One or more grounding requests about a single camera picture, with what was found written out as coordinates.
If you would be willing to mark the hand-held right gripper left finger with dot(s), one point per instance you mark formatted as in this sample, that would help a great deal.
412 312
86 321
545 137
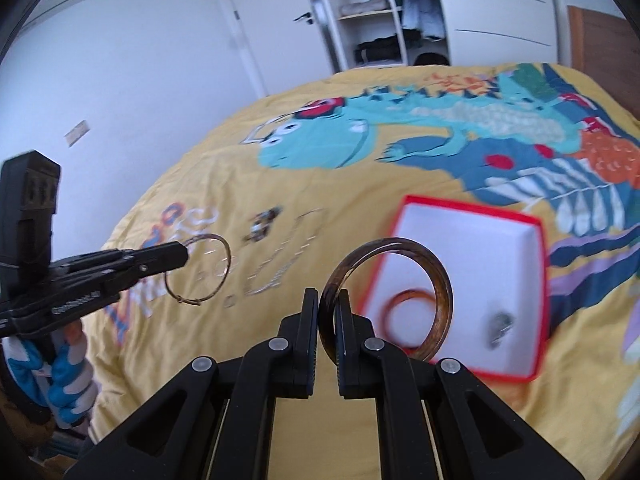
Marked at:
311 355

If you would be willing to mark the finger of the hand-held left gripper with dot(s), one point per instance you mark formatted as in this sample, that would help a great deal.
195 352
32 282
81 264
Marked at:
160 256

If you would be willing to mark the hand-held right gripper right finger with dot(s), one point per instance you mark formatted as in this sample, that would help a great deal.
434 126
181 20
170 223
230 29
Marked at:
342 360

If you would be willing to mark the thin metal hoop bangle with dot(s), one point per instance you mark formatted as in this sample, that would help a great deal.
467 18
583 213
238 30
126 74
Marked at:
192 302

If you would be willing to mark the orange bangle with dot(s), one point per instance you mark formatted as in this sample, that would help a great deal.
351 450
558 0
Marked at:
400 296

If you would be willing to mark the dark brown bangle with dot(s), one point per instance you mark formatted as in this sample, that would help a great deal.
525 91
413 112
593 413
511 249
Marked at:
390 246

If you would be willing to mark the silver pendant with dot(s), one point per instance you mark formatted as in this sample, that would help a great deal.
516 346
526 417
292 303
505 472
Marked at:
499 331

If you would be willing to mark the red jewelry box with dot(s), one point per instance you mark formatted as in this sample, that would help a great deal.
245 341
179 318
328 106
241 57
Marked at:
480 255

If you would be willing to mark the person's left hand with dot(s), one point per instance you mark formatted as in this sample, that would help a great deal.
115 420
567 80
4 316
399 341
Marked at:
74 334

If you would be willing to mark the yellow dinosaur printed blanket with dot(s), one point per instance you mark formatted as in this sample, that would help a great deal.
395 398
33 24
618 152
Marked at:
325 160

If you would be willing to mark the white door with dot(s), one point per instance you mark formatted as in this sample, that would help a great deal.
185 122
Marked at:
280 25

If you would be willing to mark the folded dark clothes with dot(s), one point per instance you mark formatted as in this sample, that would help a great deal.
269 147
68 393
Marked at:
377 51

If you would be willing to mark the black bag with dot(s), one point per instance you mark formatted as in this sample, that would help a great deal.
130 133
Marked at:
430 59

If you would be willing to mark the folded light clothes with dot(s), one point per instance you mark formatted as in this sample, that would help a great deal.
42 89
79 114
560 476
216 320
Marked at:
364 6

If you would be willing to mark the hanging denim jacket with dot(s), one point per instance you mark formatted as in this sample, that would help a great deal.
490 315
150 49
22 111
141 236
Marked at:
422 5

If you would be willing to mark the white wardrobe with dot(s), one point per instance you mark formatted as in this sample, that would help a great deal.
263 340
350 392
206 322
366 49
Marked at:
500 10

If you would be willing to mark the wooden headboard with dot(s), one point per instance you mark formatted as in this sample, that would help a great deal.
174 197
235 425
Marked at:
607 45

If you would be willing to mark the wall switch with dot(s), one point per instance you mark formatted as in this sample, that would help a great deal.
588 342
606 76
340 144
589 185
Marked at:
77 133

